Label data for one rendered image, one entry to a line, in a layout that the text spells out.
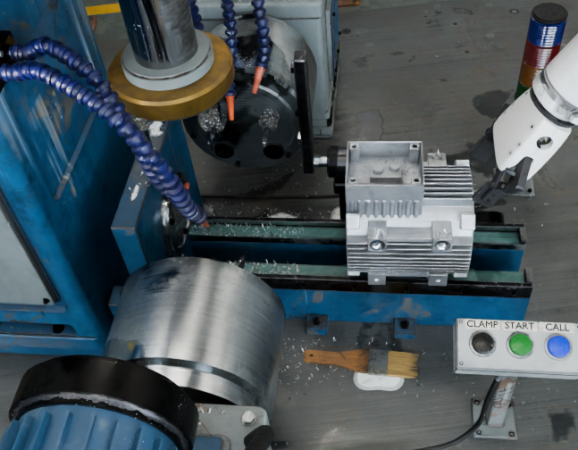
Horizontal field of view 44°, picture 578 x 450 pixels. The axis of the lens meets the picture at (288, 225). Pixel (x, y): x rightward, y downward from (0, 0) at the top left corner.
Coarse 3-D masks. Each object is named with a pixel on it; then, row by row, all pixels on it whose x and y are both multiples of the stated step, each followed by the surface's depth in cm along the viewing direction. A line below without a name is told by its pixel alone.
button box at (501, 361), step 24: (456, 336) 100; (504, 336) 99; (528, 336) 98; (552, 336) 98; (576, 336) 98; (456, 360) 99; (480, 360) 98; (504, 360) 98; (528, 360) 97; (552, 360) 97; (576, 360) 97
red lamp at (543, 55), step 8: (528, 40) 127; (528, 48) 127; (536, 48) 126; (544, 48) 125; (552, 48) 125; (528, 56) 128; (536, 56) 127; (544, 56) 126; (552, 56) 127; (528, 64) 129; (536, 64) 128; (544, 64) 128
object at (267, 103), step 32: (288, 32) 139; (288, 64) 133; (224, 96) 133; (256, 96) 132; (288, 96) 132; (192, 128) 140; (224, 128) 139; (256, 128) 138; (288, 128) 137; (224, 160) 146; (256, 160) 144
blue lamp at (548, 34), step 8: (536, 24) 123; (544, 24) 122; (552, 24) 127; (560, 24) 122; (528, 32) 126; (536, 32) 124; (544, 32) 123; (552, 32) 123; (560, 32) 123; (536, 40) 125; (544, 40) 124; (552, 40) 124; (560, 40) 125
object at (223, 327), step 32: (128, 288) 103; (160, 288) 98; (192, 288) 97; (224, 288) 98; (256, 288) 101; (128, 320) 97; (160, 320) 94; (192, 320) 94; (224, 320) 95; (256, 320) 98; (128, 352) 92; (160, 352) 91; (192, 352) 91; (224, 352) 92; (256, 352) 96; (192, 384) 89; (224, 384) 91; (256, 384) 94
